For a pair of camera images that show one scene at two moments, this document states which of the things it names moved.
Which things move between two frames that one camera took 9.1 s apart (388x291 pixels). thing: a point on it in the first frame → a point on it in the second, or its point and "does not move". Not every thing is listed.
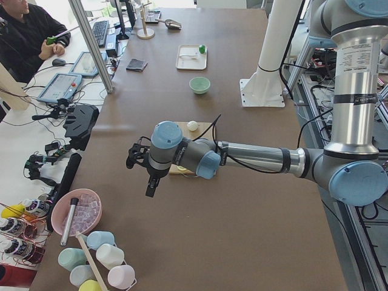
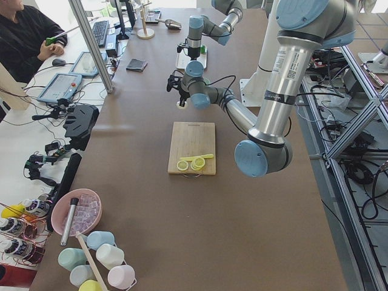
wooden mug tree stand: [145, 33] does not move
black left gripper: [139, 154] → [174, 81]
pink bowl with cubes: [86, 215] does not move
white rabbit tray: [188, 57] does not move
